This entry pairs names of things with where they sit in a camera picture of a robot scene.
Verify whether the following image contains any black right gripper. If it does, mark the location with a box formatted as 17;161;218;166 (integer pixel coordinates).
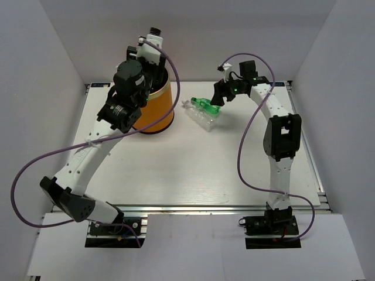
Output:
210;73;244;107

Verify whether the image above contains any green plastic bottle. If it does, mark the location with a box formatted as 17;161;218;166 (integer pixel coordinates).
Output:
190;97;221;115

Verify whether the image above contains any clear unlabelled plastic bottle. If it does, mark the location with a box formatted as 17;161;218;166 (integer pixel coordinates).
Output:
182;100;216;132

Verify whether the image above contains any clear bottle black label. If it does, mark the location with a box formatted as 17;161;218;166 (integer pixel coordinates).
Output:
149;27;161;36

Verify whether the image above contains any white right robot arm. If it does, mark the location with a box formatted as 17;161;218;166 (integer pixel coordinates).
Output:
210;60;302;211

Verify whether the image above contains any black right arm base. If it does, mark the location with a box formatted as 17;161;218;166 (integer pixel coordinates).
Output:
238;215;301;250

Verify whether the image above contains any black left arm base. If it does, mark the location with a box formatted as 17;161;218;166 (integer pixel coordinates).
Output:
85;215;147;249

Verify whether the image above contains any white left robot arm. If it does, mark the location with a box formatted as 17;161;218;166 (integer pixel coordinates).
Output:
40;44;165;234

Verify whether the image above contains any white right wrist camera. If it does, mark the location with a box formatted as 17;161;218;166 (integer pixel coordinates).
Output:
217;63;232;83

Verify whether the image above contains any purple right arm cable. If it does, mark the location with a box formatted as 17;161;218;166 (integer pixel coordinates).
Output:
222;52;316;241

